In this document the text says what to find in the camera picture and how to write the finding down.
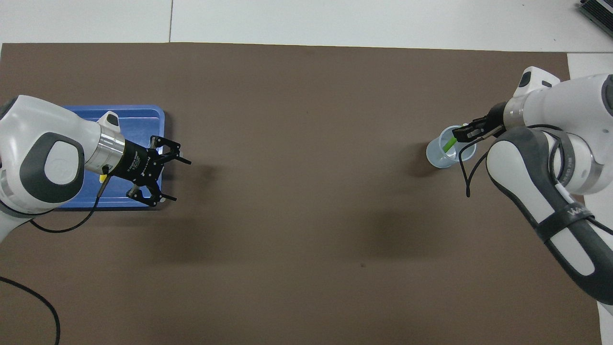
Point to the blue plastic tray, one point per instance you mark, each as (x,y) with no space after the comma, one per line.
(115,191)

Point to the grey ribbed device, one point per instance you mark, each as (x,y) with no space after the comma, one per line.
(598,12)

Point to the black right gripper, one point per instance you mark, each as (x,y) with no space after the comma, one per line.
(495,122)

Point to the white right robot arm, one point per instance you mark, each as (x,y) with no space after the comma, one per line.
(550,158)

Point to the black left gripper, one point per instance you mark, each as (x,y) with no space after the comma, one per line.
(139,165)

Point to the green pen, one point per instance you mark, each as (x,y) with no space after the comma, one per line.
(449,143)

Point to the clear plastic cup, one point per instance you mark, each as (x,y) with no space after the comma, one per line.
(438,155)

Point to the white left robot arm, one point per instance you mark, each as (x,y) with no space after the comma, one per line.
(43,153)

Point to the brown table mat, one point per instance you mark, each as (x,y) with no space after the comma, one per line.
(297,215)

